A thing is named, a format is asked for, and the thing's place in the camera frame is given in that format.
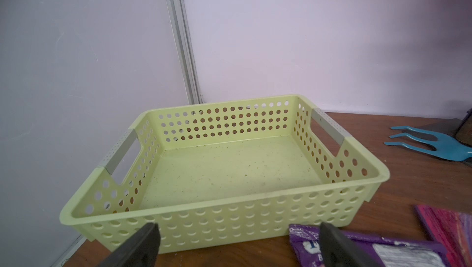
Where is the teal garden fork yellow handle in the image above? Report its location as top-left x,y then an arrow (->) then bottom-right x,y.
384,126 -> 472,161

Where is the aluminium corner frame post left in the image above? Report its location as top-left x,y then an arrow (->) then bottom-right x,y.
166,0 -> 204,104

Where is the artificial pink blossom tree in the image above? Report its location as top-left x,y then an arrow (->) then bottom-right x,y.
454,109 -> 472,147

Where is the purple Fox's berries candy bag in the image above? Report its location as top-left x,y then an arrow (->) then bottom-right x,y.
415,205 -> 472,267

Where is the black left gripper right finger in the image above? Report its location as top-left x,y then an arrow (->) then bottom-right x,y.
318,222 -> 380,267

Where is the purple berries candy bag face-down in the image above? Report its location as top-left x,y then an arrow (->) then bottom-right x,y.
289,224 -> 451,267

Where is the light green plastic basket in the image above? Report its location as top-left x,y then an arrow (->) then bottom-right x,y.
60,95 -> 390,253

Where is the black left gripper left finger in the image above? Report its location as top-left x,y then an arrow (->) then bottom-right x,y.
98,223 -> 161,267

